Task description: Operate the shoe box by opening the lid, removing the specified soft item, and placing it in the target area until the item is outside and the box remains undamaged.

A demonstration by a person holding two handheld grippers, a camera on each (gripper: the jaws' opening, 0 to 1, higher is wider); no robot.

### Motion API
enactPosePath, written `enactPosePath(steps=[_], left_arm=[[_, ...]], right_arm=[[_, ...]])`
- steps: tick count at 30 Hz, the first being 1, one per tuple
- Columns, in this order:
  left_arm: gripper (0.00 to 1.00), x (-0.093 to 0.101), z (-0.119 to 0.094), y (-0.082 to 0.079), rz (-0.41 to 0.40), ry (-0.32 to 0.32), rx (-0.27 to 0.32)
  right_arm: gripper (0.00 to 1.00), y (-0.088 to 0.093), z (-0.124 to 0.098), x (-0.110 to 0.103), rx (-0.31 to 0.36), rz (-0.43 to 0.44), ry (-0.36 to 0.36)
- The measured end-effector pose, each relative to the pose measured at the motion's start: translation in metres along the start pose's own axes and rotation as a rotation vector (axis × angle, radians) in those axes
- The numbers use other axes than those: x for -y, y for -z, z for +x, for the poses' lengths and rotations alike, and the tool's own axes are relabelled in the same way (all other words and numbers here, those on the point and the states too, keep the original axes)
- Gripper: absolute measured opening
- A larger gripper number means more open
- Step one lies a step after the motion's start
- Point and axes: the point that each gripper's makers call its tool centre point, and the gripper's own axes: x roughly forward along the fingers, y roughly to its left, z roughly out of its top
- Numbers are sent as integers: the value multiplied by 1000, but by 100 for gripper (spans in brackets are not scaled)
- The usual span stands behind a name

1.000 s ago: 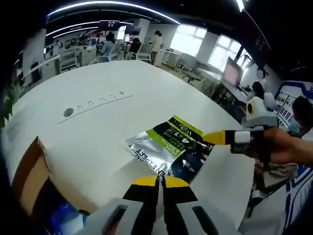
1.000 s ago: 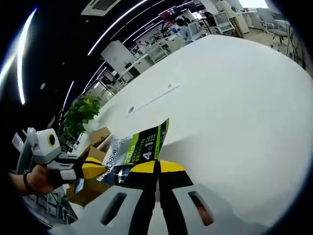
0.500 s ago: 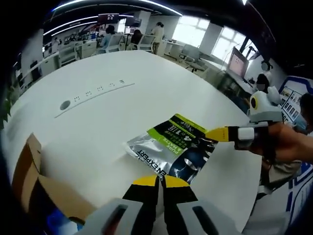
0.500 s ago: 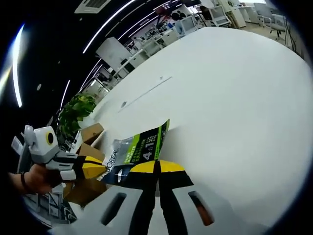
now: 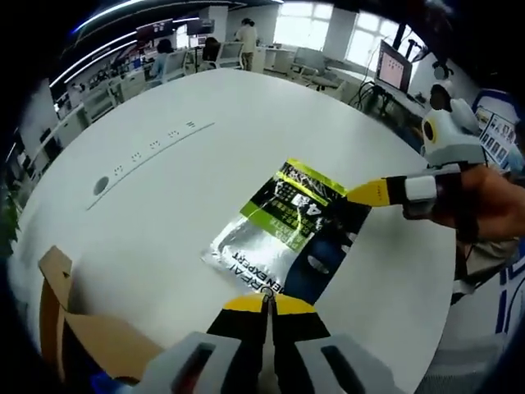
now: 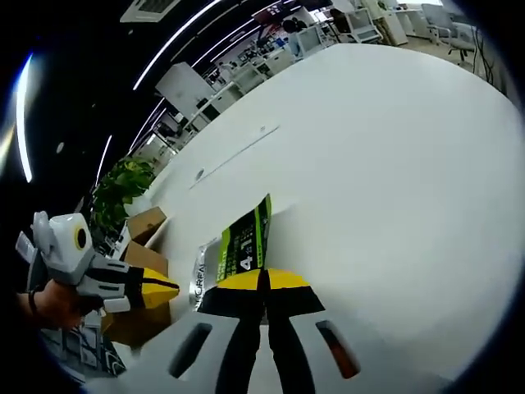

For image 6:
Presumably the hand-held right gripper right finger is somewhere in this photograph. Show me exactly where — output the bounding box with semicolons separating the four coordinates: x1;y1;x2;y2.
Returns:
264;268;452;394

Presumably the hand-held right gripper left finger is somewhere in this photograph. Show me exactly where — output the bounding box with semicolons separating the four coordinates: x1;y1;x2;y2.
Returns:
84;269;264;394

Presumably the brown cardboard shoe box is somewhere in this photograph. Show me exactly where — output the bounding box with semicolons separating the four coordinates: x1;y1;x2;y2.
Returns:
100;204;174;350

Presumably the green black silver pouch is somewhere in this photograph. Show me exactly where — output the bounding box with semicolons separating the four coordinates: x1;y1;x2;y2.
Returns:
190;192;275;314

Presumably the person's left hand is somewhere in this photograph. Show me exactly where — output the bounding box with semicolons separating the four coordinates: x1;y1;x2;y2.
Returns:
39;277;104;330

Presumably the black wristband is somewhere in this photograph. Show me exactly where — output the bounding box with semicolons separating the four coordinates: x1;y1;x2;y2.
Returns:
27;286;43;318

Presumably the green potted plant white pot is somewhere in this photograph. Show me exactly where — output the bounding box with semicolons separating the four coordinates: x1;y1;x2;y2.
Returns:
90;157;158;240

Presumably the ceiling air conditioner unit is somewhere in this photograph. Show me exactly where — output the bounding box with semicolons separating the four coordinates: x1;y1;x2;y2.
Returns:
126;0;182;25

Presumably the white office chair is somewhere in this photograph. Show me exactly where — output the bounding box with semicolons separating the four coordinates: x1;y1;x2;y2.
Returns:
421;2;477;57

